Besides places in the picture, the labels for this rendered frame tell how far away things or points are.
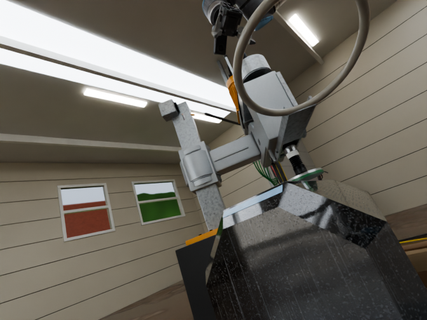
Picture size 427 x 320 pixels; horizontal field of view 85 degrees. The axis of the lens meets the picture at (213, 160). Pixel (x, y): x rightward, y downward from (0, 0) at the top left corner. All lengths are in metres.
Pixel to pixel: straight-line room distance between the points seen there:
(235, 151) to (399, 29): 5.41
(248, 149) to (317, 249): 1.38
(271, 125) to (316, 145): 5.19
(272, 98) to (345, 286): 1.04
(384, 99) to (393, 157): 1.28
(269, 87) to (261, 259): 1.01
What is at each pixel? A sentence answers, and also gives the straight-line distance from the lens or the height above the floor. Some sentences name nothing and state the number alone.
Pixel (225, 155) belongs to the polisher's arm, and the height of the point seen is 1.35.
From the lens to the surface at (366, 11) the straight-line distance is 1.00.
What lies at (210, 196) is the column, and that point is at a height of 1.06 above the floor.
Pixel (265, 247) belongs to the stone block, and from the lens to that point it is 0.91.
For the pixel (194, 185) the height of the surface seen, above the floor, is 1.19.
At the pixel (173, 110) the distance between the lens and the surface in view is 2.29.
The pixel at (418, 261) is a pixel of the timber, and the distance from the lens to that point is 1.89.
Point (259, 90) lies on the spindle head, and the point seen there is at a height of 1.43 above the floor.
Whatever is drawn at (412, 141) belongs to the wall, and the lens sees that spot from 6.24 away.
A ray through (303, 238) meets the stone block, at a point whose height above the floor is 0.61.
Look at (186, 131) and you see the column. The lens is 2.26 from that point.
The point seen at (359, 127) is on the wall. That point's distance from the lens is 6.37.
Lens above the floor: 0.69
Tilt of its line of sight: 19 degrees up
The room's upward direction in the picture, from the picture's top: 20 degrees counter-clockwise
